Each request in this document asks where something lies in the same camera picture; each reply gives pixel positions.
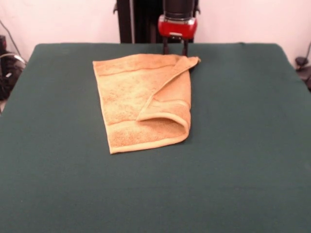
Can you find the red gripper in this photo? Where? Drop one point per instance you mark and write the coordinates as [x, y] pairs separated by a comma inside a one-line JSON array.
[[177, 28]]

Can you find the orange terry towel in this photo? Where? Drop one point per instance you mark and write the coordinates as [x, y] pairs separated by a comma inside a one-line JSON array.
[[126, 97]]

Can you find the grey round-headed stand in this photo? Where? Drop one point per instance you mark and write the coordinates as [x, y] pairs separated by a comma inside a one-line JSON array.
[[301, 60]]

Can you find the dark green table cloth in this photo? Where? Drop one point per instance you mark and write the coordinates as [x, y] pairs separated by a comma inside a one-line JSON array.
[[73, 182]]

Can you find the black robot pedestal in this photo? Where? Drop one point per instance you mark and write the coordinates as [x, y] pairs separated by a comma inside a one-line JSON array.
[[126, 24]]

